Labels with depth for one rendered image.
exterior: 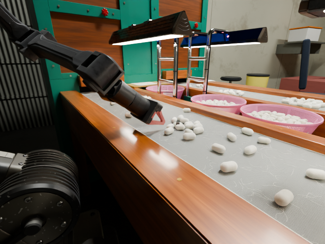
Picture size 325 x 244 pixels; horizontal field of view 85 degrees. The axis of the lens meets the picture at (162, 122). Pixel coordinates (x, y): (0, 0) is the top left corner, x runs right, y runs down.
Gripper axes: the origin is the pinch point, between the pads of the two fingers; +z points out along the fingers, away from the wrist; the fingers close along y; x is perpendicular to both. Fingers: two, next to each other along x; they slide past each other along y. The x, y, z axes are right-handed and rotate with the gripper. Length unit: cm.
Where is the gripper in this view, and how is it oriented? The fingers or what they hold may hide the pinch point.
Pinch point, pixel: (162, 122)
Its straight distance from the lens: 58.1
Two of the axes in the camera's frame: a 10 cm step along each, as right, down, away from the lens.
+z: 6.3, 4.4, 6.4
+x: -5.1, 8.6, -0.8
